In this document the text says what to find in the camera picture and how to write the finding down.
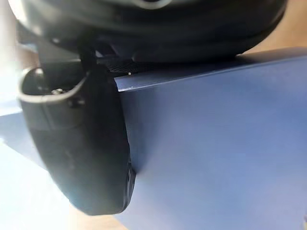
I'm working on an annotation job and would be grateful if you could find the blue folder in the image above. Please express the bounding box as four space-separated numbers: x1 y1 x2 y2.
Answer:
0 47 307 230

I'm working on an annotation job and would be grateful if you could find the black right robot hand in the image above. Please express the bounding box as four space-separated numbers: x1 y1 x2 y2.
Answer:
7 0 288 217

